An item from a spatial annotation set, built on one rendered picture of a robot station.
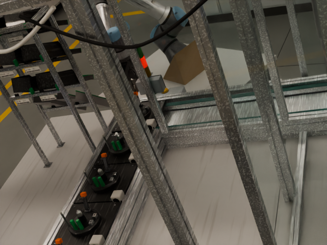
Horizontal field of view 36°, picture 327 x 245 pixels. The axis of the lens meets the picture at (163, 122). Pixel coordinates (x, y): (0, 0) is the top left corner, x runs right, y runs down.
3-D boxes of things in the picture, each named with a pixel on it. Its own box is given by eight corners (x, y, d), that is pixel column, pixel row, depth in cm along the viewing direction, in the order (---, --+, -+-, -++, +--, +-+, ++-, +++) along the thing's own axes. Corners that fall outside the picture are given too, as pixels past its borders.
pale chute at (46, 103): (68, 110, 291) (69, 102, 291) (86, 110, 284) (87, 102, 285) (32, 103, 267) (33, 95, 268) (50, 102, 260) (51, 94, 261)
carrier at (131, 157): (111, 136, 260) (102, 117, 254) (154, 131, 251) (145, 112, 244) (94, 168, 242) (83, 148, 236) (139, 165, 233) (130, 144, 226)
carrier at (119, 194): (94, 168, 242) (83, 148, 235) (139, 165, 232) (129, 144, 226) (74, 206, 224) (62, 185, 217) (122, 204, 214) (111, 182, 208)
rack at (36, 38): (59, 143, 291) (-11, 17, 248) (115, 137, 276) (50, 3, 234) (43, 167, 275) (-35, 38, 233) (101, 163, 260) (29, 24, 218)
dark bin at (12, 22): (48, 26, 256) (46, 12, 255) (68, 24, 249) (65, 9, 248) (6, 31, 233) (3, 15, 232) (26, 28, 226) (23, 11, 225)
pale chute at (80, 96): (91, 107, 285) (91, 99, 286) (109, 107, 278) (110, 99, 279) (56, 99, 261) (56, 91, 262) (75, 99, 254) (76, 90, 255)
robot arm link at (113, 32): (121, 23, 250) (117, 31, 243) (129, 43, 256) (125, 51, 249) (107, 27, 252) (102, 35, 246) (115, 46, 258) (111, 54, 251)
